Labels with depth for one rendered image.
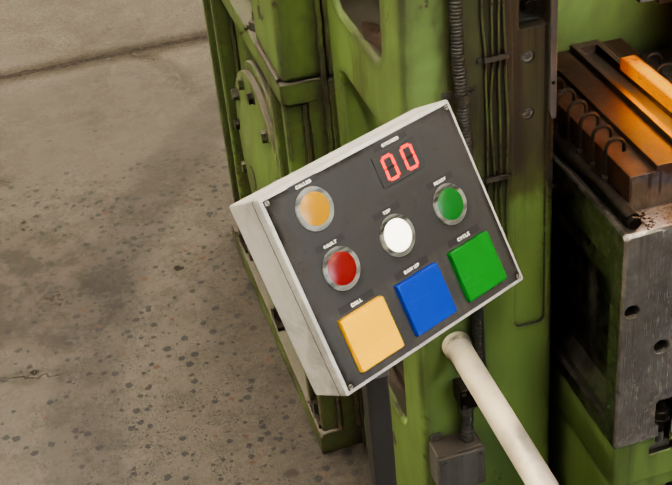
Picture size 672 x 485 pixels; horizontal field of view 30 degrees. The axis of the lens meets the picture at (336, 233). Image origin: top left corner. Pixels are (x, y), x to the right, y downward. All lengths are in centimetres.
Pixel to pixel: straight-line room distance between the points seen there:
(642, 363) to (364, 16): 75
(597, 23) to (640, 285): 60
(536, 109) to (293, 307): 61
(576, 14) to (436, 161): 75
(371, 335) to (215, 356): 163
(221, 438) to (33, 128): 177
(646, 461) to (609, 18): 82
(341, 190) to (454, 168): 19
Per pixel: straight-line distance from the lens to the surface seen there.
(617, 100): 218
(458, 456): 232
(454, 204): 173
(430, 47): 190
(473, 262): 173
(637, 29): 248
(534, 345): 230
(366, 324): 162
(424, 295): 168
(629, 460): 229
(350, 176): 164
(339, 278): 161
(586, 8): 240
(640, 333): 210
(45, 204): 399
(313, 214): 160
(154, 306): 345
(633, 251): 199
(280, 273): 160
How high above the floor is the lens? 203
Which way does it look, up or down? 34 degrees down
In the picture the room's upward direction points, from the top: 6 degrees counter-clockwise
